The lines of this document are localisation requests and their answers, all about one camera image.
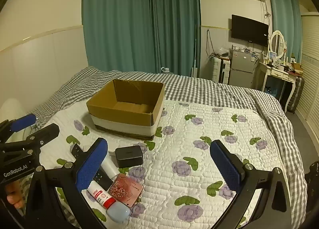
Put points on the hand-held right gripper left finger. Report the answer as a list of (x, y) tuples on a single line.
[(91, 168)]

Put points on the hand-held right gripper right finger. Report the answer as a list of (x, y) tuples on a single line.
[(225, 168)]

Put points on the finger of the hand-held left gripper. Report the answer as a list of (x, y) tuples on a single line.
[(46, 133), (23, 121)]

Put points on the white plastic bottle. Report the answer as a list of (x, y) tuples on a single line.
[(111, 166)]

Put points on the black remote control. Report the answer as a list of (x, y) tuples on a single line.
[(77, 151)]

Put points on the white tube with red cap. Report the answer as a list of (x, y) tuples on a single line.
[(99, 193)]

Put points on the black rounded case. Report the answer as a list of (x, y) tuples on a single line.
[(129, 156)]

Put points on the pink patterned card box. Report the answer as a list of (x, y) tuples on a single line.
[(127, 189)]

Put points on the white small cup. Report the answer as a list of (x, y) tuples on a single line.
[(118, 212)]

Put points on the cardboard box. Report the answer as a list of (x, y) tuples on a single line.
[(124, 125)]

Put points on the person's left hand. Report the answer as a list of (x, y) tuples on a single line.
[(15, 197)]

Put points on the white floral quilt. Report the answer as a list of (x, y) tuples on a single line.
[(189, 144)]

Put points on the beige padded headboard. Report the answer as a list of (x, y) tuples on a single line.
[(44, 62)]

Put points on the grey checked bedsheet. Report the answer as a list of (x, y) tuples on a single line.
[(211, 91)]

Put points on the white ribbed suitcase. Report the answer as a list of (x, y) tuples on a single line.
[(219, 69)]

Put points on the silver small fridge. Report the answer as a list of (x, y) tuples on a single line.
[(243, 69)]

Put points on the dark suitcase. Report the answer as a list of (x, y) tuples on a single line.
[(296, 94)]

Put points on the white dressing table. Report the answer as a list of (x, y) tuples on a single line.
[(276, 72)]

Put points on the clear plastic bag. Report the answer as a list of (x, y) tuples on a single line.
[(221, 52)]

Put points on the white mop pole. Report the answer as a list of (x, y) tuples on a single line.
[(195, 52)]

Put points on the small brown box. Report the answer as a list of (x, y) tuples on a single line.
[(297, 67)]

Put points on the white slatted wardrobe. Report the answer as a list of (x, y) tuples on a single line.
[(310, 69)]

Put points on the wide green curtain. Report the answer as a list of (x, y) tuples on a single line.
[(117, 19)]

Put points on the white oval mirror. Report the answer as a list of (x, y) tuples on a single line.
[(277, 43)]

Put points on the narrow green curtain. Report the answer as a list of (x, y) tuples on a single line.
[(174, 24)]

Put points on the light green window curtain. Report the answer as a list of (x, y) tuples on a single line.
[(286, 19)]

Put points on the small picture frame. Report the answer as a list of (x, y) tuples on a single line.
[(272, 55)]

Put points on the black wall television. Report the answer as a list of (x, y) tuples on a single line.
[(249, 29)]

